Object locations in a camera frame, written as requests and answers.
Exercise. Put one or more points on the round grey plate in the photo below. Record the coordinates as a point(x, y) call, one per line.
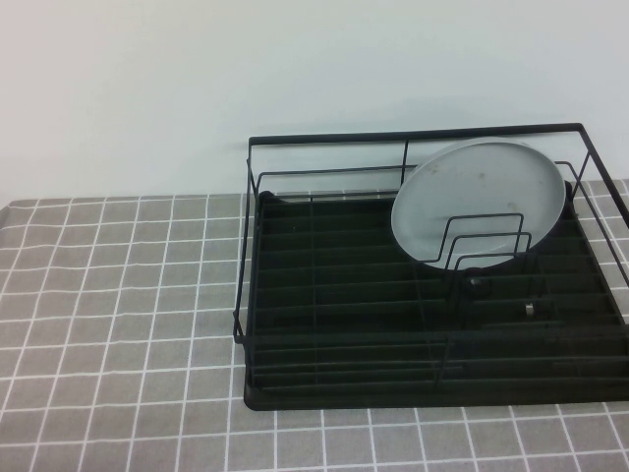
point(467, 206)

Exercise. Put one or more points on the grey white checked tablecloth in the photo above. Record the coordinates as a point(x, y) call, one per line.
point(147, 246)

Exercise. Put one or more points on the round black drain plug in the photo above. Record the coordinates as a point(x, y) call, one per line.
point(476, 286)

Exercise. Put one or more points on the black plastic drip tray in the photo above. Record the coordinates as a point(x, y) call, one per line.
point(368, 399)

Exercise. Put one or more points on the small silver metal clip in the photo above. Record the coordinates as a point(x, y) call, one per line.
point(530, 309)

